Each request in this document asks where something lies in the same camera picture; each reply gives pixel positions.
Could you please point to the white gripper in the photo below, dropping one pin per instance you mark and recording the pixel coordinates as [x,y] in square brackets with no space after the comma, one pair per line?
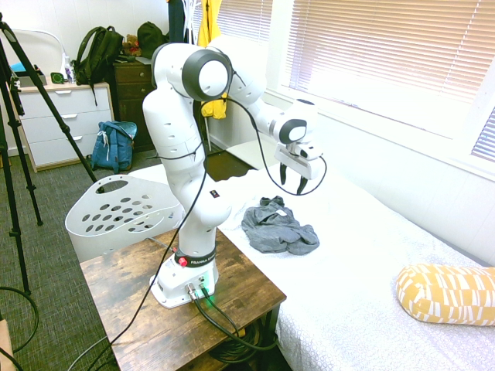
[298,164]

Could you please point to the grey knit garment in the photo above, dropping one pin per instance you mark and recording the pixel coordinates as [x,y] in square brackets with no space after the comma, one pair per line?
[270,232]

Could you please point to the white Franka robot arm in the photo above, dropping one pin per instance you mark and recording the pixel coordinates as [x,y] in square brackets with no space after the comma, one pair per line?
[174,127]

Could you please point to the dark green bag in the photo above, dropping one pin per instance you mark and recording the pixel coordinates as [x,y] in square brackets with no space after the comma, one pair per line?
[151,38]

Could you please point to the white perforated laundry basket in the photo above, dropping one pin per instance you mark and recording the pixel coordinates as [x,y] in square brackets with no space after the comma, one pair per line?
[89,247]

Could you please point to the white price tag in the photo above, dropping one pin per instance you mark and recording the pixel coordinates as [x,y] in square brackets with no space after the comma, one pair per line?
[282,212]

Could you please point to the small black remote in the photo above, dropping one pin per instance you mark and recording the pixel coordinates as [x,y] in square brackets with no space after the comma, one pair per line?
[214,194]

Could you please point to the white circle-patterned bedspread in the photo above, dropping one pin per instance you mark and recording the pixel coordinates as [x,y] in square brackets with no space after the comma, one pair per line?
[367,232]

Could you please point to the wide white window blind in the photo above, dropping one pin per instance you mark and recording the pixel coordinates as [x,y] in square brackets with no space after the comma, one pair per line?
[386,46]

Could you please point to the yellow hanging jacket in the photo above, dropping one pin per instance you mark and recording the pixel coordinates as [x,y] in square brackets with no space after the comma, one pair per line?
[209,23]

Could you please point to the dark wooden cabinet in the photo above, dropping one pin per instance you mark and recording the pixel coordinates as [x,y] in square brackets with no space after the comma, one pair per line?
[131,100]

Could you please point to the blue backpack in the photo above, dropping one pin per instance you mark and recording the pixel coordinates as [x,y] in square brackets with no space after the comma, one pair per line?
[116,147]

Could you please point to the yellow white patterned pillow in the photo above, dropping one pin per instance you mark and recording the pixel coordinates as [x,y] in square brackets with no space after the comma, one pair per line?
[444,293]

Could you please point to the rustic wooden side table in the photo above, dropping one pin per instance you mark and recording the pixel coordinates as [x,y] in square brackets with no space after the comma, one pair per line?
[127,282]

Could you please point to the narrow white window blind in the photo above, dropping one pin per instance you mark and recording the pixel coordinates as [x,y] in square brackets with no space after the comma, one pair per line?
[485,135]

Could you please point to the dark blue hanging garment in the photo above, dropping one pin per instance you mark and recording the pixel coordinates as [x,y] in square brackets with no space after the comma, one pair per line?
[176,19]

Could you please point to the brown teddy bear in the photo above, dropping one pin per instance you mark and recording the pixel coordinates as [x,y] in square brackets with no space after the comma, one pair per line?
[131,45]

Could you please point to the dark green backpack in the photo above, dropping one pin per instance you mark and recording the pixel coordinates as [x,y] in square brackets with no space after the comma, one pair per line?
[98,54]

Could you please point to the white drawer dresser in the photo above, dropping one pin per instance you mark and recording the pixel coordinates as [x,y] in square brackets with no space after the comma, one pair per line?
[58,116]

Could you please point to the white bottle purple label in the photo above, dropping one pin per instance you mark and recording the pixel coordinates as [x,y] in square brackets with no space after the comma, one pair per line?
[69,69]

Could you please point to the green round gadget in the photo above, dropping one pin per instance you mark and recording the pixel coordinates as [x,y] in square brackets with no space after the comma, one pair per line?
[58,77]

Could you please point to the grey flat box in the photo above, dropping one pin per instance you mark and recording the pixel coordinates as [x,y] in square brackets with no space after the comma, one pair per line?
[33,82]

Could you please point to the white gooseneck lamp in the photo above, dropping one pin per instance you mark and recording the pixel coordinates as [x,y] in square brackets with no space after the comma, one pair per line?
[46,33]

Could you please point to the brown cardboard box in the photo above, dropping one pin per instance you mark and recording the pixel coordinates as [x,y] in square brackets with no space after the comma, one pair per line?
[4,348]

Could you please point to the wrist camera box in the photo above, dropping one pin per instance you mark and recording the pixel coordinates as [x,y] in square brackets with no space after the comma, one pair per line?
[311,151]

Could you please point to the black camera tripod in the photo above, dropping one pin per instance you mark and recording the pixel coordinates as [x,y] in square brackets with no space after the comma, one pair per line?
[63,129]

